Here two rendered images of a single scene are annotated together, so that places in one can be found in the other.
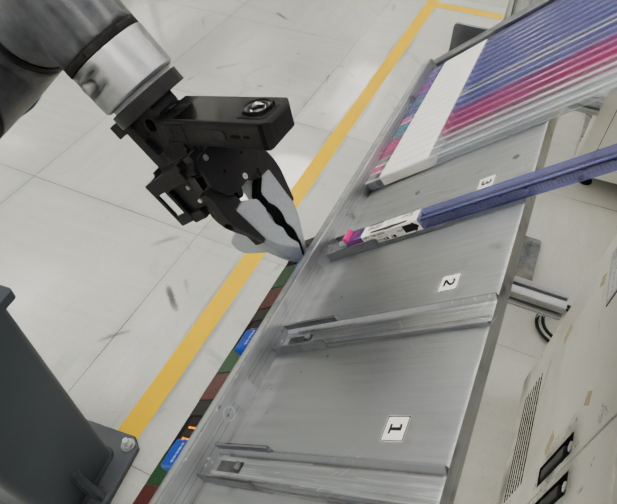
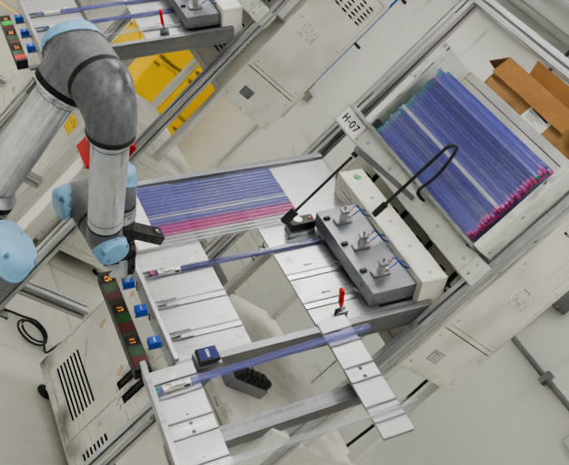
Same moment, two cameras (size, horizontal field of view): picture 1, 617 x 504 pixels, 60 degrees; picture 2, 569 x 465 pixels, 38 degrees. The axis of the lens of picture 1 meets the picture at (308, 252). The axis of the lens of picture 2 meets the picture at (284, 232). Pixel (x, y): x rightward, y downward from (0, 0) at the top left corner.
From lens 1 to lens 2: 1.94 m
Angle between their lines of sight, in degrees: 69
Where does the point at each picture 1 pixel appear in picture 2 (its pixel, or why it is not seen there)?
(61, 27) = (132, 201)
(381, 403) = (212, 313)
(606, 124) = (34, 194)
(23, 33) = not seen: hidden behind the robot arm
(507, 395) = (24, 376)
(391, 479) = (229, 323)
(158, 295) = not seen: outside the picture
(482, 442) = (25, 404)
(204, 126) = (145, 235)
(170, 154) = not seen: hidden behind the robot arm
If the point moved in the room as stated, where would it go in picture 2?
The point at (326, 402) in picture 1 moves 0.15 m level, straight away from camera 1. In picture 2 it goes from (195, 316) to (162, 272)
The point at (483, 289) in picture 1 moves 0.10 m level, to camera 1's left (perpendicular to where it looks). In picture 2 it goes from (218, 288) to (201, 287)
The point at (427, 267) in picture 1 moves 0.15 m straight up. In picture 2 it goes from (195, 282) to (234, 244)
